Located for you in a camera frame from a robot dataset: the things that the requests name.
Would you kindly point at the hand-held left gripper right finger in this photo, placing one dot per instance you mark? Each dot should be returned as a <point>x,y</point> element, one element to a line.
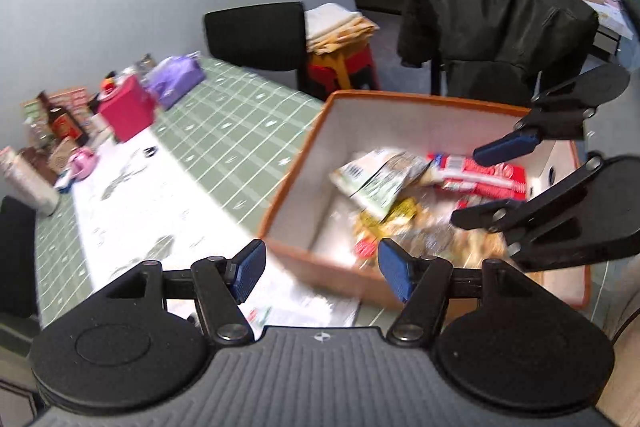
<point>395,269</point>

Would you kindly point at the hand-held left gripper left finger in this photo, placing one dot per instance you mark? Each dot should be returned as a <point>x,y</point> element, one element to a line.
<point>250,267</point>

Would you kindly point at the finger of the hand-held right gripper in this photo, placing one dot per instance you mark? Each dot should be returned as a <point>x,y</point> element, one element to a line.
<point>505,146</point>
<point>480,217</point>

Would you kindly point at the red striped snack packet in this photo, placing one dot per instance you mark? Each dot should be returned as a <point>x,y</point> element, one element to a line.
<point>480,182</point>

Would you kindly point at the waffle packet with yellow label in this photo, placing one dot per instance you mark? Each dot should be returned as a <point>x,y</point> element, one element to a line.
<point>435,243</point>

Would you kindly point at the green and white snack packet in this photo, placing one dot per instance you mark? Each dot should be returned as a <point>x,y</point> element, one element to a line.
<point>380,187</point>

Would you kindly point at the orange cardboard box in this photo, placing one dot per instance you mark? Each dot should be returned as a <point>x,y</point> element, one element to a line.
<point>320,187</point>

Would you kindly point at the white printed table runner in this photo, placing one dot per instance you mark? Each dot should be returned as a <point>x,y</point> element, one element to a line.
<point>150,207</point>

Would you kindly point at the dark green jacket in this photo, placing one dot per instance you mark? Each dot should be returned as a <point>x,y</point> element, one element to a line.
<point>500,7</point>

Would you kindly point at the red plastic stool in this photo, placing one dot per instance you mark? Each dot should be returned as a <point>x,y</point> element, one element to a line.
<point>345,74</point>

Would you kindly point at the pink round container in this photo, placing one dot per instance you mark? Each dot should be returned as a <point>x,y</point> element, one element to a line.
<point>82,163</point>

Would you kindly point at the pink box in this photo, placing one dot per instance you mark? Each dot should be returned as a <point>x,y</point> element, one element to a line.
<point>127,112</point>

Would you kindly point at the purple packet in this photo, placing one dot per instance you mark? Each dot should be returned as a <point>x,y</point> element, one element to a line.
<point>175,79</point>

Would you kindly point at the stack of folded cloths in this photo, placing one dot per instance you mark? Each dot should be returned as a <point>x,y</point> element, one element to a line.
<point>337,29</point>

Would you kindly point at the small wooden box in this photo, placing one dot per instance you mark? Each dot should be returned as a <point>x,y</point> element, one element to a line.
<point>61,154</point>

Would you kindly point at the small orange figure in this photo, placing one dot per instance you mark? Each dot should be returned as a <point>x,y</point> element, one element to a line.
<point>111,88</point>

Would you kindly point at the black chair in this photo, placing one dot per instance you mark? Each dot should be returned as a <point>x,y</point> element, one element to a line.
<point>17,257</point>
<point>255,37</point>

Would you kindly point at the brown bottle with red label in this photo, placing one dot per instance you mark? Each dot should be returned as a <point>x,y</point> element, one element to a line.
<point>62,122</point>

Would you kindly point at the white cylinder container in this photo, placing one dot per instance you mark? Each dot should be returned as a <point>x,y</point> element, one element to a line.
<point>27,182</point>

